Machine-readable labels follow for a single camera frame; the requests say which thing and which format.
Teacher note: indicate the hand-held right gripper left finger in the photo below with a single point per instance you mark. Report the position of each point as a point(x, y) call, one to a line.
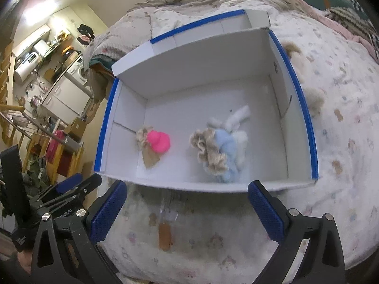
point(108, 213)

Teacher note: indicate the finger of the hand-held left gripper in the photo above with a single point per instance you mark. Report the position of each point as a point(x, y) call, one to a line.
point(69, 182)
point(86, 188)

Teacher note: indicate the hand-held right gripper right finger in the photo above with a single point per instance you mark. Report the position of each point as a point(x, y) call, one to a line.
point(266, 213)

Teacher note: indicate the brown paper card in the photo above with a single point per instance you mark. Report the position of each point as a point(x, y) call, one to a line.
point(149, 159)

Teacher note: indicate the small beige scrunchie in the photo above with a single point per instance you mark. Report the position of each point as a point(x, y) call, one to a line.
point(142, 136)

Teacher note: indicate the white fluffy cloth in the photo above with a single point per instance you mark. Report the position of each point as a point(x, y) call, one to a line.
point(241, 139)

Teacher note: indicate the light blue fluffy cloth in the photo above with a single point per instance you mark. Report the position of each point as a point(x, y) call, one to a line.
point(226, 145)

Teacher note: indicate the beige ruffled sock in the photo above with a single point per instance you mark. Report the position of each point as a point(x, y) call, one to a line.
point(204, 153)

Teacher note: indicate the pink fluffy sock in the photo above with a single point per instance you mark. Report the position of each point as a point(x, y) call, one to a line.
point(160, 142)

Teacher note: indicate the white sock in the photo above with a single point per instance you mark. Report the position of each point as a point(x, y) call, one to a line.
point(237, 117)

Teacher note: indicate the blue cardboard box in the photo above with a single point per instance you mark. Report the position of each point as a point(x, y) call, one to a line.
point(183, 94)

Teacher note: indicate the yellow wooden rack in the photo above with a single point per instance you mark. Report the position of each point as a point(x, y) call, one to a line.
point(63, 153)

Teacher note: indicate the brown cardboard box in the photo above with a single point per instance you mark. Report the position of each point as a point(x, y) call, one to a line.
point(77, 128)

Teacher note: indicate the metal pole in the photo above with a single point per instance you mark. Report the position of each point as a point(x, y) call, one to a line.
point(44, 131)

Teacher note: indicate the white base cabinet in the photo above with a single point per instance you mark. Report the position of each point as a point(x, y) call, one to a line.
point(65, 97)

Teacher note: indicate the white water heater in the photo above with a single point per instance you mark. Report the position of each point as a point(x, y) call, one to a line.
point(23, 72)

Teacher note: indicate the white washing machine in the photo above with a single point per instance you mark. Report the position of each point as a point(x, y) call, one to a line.
point(75, 72)

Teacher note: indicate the beige plush toy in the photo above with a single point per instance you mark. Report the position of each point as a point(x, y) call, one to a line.
point(315, 100)

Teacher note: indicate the white cylindrical appliance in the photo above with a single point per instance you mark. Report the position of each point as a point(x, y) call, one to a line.
point(40, 50)

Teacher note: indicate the hanging dark clothes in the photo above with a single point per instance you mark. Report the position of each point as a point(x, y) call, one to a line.
point(86, 32)

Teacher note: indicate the pink cloth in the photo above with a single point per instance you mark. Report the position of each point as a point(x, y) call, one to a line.
point(340, 26)

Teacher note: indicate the brown patterned knit cloth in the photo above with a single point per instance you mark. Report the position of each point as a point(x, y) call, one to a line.
point(349, 20)

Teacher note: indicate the white wall cabinets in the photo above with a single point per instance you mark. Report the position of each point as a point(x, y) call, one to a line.
point(31, 38)

